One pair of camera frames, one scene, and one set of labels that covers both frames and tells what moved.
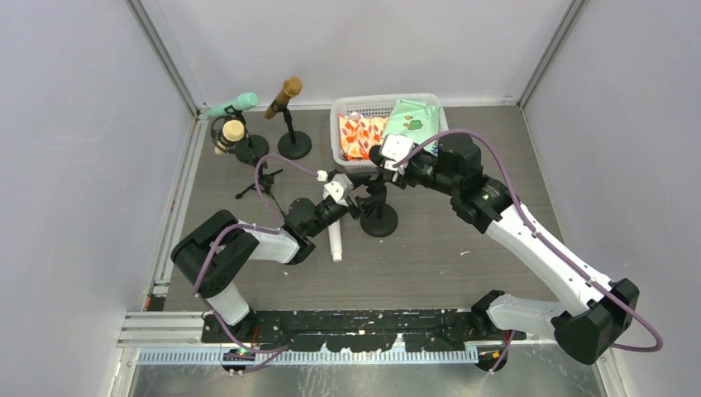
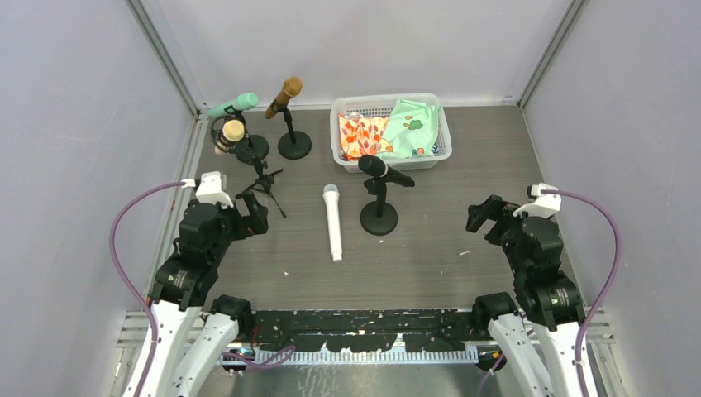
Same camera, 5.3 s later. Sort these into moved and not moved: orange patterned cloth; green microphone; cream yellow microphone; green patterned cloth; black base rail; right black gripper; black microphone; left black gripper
Moved: black microphone; right black gripper; left black gripper
Not moved: orange patterned cloth; black base rail; green patterned cloth; cream yellow microphone; green microphone
